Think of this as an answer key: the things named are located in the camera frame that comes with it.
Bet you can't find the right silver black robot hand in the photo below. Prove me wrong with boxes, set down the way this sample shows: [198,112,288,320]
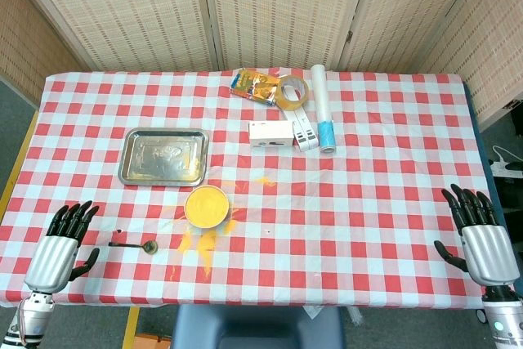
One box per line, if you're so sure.
[433,183,522,287]

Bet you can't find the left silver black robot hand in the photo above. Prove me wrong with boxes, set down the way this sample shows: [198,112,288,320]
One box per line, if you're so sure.
[23,200,101,295]

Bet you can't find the dark metal spoon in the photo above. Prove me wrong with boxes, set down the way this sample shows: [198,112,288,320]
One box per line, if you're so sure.
[108,239,159,255]

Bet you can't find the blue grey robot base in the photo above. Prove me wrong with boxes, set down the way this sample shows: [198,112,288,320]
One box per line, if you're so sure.
[170,303,346,349]

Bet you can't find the yellow powder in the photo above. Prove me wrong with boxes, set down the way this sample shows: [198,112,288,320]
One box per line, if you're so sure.
[175,217,240,279]

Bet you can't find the yellow bowl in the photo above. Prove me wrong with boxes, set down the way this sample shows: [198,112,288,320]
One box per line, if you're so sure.
[183,185,230,230]

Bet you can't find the black equipment case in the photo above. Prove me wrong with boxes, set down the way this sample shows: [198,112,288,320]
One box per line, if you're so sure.
[492,176,523,211]

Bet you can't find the white power strip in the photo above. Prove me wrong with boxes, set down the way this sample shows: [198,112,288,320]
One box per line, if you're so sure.
[489,144,523,179]

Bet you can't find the red white checkered tablecloth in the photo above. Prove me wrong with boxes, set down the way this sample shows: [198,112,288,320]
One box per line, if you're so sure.
[0,67,495,310]

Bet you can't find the orange box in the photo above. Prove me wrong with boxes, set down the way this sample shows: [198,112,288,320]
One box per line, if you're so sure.
[133,333,172,349]

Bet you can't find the rectangular steel tray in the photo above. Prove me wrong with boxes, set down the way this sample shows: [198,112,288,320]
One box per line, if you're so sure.
[117,127,211,187]

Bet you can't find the woven bamboo screen panel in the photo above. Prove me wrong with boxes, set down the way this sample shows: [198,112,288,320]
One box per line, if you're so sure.
[420,0,523,132]
[338,0,494,74]
[0,0,89,107]
[7,0,220,73]
[199,0,373,72]

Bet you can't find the white roll with blue label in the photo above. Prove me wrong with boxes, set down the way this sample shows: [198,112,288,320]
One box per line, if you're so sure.
[310,63,338,154]

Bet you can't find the clear packing tape roll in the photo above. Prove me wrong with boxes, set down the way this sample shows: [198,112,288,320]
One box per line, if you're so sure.
[274,74,311,111]

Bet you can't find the white stapler box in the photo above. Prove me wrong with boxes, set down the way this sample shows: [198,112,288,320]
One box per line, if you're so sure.
[248,120,296,149]

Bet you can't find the yellow orange snack packet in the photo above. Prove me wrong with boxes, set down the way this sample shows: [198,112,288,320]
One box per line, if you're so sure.
[228,68,283,110]

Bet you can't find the blue table frame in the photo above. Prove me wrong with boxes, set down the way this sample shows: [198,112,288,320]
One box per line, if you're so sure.
[463,82,506,223]

